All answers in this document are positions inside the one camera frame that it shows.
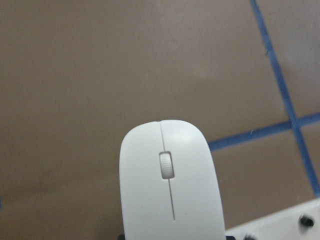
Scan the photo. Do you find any white computer mouse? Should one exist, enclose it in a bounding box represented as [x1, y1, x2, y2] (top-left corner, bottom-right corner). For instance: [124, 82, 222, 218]
[119, 120, 226, 240]

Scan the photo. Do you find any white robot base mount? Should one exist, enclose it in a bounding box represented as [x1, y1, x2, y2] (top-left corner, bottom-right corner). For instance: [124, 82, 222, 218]
[225, 198, 320, 240]

